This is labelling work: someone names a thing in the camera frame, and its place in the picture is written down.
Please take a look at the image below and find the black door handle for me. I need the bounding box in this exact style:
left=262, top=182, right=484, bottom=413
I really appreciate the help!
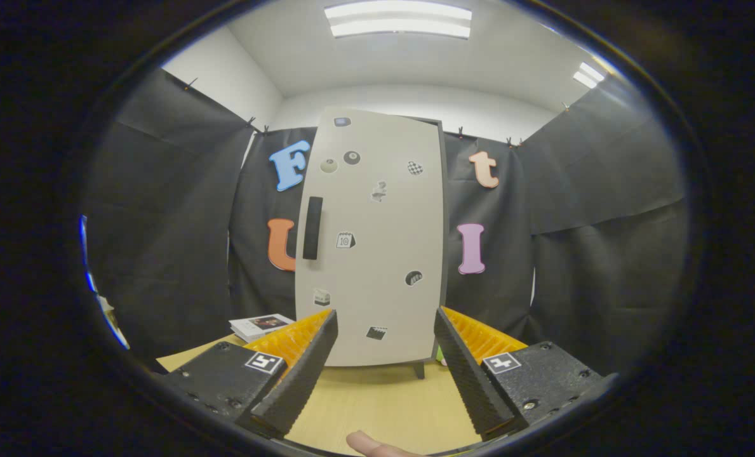
left=302, top=196, right=324, bottom=261

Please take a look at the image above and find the white book stack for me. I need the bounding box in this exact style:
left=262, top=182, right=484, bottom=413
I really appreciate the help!
left=229, top=313, right=297, bottom=344

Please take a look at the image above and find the long ceiling light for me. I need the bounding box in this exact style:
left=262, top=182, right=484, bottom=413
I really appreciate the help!
left=324, top=0, right=473, bottom=40

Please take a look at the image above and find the grey shoe cabinet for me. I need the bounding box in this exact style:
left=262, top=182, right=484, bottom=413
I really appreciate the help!
left=409, top=116, right=452, bottom=380

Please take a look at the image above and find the small ceiling light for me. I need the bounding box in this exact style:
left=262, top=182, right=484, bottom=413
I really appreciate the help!
left=572, top=62, right=606, bottom=89

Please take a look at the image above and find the light wooden floor board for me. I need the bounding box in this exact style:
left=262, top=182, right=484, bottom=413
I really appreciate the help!
left=155, top=333, right=486, bottom=456

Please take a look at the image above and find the black backdrop cloth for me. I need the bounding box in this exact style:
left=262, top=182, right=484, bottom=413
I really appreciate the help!
left=82, top=67, right=689, bottom=375

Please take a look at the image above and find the beige shoe cabinet door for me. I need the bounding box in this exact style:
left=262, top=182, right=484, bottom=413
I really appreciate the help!
left=295, top=108, right=448, bottom=368

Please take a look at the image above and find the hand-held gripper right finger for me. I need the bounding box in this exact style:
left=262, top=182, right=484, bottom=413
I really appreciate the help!
left=433, top=307, right=618, bottom=442

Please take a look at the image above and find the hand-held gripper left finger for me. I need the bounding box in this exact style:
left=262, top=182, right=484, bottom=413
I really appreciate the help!
left=155, top=309, right=340, bottom=440

